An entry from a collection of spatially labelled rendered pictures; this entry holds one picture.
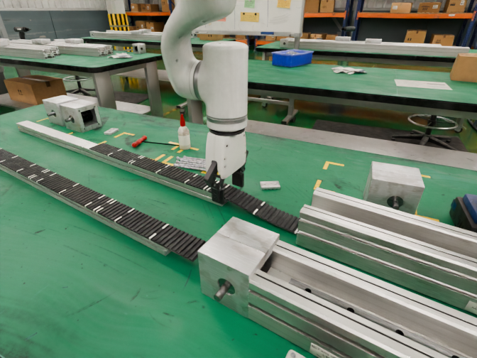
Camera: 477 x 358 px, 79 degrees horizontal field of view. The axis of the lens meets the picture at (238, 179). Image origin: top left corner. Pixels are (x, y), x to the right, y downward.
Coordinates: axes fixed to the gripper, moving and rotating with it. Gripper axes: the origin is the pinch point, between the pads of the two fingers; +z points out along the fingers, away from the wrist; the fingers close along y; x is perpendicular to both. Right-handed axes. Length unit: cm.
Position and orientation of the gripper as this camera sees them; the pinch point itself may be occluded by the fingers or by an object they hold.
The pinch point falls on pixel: (228, 189)
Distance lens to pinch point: 68.8
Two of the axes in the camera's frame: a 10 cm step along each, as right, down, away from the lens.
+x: 8.5, 2.7, -4.6
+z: 0.0, 8.6, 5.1
